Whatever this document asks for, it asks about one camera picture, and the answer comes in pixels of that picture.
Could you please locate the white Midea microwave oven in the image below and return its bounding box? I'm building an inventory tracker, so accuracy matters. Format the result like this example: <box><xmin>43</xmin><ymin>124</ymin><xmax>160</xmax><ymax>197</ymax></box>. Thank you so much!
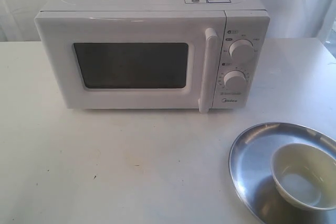
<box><xmin>38</xmin><ymin>0</ymin><xmax>270</xmax><ymax>110</ymax></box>

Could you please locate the lower white timer knob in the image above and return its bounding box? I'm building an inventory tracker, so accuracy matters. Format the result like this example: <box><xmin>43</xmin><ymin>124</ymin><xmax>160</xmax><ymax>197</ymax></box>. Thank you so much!
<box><xmin>223</xmin><ymin>70</ymin><xmax>247</xmax><ymax>91</ymax></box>

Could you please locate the white microwave door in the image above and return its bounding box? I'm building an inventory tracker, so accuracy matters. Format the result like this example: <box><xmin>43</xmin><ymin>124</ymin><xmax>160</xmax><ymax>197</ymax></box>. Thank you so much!
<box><xmin>35</xmin><ymin>11</ymin><xmax>226</xmax><ymax>113</ymax></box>

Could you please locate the upper white control knob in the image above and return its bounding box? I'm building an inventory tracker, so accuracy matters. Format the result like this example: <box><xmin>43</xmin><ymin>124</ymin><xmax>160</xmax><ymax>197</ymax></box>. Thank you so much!
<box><xmin>228</xmin><ymin>39</ymin><xmax>255</xmax><ymax>62</ymax></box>

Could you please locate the cream ceramic bowl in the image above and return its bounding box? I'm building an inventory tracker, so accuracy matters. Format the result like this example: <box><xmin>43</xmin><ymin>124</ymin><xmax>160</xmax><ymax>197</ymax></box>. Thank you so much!
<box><xmin>270</xmin><ymin>143</ymin><xmax>335</xmax><ymax>211</ymax></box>

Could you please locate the round stainless steel tray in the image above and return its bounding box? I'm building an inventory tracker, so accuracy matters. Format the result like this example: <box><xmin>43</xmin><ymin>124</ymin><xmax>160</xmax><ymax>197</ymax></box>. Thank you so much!
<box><xmin>228</xmin><ymin>122</ymin><xmax>335</xmax><ymax>223</ymax></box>

